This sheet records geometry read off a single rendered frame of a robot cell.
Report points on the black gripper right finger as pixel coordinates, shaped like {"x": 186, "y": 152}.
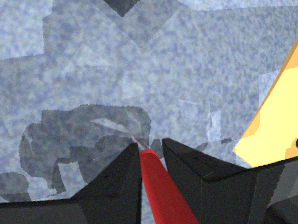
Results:
{"x": 219, "y": 192}

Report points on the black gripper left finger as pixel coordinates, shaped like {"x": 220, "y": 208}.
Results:
{"x": 113, "y": 197}

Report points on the red peg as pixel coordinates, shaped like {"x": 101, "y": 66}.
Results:
{"x": 168, "y": 205}

